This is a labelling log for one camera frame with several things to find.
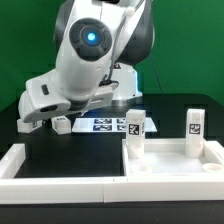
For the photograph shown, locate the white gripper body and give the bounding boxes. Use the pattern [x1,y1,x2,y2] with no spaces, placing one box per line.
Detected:
[18,70,118,123]

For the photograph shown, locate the white square table top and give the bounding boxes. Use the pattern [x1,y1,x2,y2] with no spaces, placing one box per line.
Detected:
[122,138,224,176]

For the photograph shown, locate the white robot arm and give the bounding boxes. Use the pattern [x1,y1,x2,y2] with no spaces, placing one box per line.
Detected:
[18,0,154,123]

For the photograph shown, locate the white fiducial marker sheet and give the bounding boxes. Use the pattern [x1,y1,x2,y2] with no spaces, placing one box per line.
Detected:
[71,117,158,134]

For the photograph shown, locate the white U-shaped fence wall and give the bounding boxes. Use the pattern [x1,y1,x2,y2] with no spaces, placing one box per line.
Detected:
[0,144,224,204]

